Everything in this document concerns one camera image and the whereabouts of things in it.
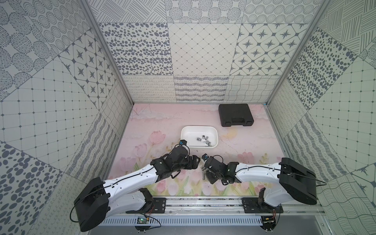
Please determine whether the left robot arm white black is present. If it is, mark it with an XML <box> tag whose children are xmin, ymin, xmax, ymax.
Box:
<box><xmin>73</xmin><ymin>143</ymin><xmax>200</xmax><ymax>232</ymax></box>

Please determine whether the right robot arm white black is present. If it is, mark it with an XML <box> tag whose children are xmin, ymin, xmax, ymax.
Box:
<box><xmin>202</xmin><ymin>154</ymin><xmax>317</xmax><ymax>207</ymax></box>

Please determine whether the white plastic storage box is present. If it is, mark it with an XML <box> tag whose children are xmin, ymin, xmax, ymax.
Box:
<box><xmin>181</xmin><ymin>126</ymin><xmax>219</xmax><ymax>148</ymax></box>

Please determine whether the black plastic tool case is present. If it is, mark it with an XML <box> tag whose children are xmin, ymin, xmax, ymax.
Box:
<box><xmin>218</xmin><ymin>104</ymin><xmax>254</xmax><ymax>127</ymax></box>

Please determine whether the left circuit board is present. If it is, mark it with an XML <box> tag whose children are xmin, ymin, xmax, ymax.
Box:
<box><xmin>137</xmin><ymin>216</ymin><xmax>149</xmax><ymax>224</ymax></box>

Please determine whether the circuit board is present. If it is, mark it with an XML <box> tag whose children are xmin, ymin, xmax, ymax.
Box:
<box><xmin>261</xmin><ymin>216</ymin><xmax>276</xmax><ymax>226</ymax></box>
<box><xmin>137</xmin><ymin>216</ymin><xmax>149</xmax><ymax>224</ymax></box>

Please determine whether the right circuit board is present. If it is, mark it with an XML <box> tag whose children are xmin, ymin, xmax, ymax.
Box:
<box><xmin>261</xmin><ymin>216</ymin><xmax>276</xmax><ymax>226</ymax></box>

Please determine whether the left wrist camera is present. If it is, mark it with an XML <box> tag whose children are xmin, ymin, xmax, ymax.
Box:
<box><xmin>179</xmin><ymin>140</ymin><xmax>188</xmax><ymax>147</ymax></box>

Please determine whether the aluminium rail frame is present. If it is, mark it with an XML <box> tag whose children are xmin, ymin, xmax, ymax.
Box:
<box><xmin>102</xmin><ymin>195</ymin><xmax>325</xmax><ymax>217</ymax></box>

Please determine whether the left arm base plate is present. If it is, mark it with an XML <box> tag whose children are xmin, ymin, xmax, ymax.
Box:
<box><xmin>138</xmin><ymin>197</ymin><xmax>166</xmax><ymax>214</ymax></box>

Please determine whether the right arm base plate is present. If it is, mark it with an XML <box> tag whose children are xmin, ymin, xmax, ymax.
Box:
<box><xmin>241</xmin><ymin>197</ymin><xmax>284</xmax><ymax>214</ymax></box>

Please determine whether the white vented cable duct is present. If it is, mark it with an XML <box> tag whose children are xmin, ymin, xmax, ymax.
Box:
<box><xmin>101</xmin><ymin>215</ymin><xmax>262</xmax><ymax>226</ymax></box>

